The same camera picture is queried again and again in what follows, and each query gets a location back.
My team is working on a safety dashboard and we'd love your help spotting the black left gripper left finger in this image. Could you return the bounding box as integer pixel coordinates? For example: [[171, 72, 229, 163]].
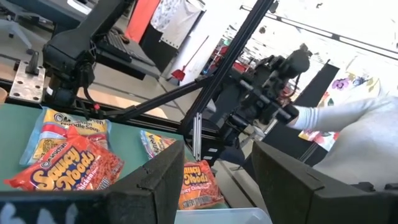
[[107, 139, 187, 224]]

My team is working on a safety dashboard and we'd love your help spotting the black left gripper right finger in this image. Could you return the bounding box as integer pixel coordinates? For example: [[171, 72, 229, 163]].
[[252, 141, 352, 224]]

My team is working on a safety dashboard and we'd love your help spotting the red Saucy Noods packet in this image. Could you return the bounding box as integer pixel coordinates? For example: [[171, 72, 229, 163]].
[[178, 159, 225, 211], [3, 126, 126, 192]]

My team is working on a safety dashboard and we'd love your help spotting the beef flavor ramen packet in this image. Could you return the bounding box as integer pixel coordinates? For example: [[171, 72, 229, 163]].
[[19, 107, 112, 166], [139, 129, 177, 160]]

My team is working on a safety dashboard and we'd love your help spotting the green table mat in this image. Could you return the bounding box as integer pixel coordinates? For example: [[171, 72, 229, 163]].
[[0, 103, 231, 210]]

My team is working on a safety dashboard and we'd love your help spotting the clear plastic bin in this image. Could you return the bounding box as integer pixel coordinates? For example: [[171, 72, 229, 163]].
[[174, 207, 274, 224]]

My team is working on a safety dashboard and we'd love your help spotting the person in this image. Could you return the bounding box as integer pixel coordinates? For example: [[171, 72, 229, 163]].
[[285, 95, 398, 190]]

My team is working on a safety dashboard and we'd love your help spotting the black panel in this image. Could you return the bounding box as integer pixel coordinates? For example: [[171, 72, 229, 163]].
[[264, 62, 340, 158]]

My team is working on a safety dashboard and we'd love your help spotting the floral cloth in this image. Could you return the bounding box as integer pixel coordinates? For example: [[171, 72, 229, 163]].
[[297, 70, 385, 152]]

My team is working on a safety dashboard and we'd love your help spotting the grey desk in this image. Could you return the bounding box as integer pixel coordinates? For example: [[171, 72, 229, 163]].
[[93, 26, 162, 80]]

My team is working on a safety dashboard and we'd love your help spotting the black keyboard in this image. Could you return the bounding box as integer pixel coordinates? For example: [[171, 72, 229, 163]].
[[104, 29, 134, 62]]

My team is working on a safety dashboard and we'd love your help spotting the white hanging cloth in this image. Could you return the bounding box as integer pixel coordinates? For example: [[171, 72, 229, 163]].
[[150, 0, 205, 50]]

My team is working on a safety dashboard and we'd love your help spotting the orange red hanging cloth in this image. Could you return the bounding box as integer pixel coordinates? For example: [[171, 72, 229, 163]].
[[124, 0, 161, 44]]

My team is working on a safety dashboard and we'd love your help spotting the metal mounting plate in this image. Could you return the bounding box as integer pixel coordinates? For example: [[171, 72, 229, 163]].
[[8, 60, 47, 104]]

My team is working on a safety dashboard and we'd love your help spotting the black handheld camera rig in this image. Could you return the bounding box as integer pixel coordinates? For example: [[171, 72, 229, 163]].
[[214, 43, 312, 147]]

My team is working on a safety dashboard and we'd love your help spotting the red dustpan with handle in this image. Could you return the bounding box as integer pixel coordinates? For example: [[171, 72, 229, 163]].
[[170, 35, 210, 82]]

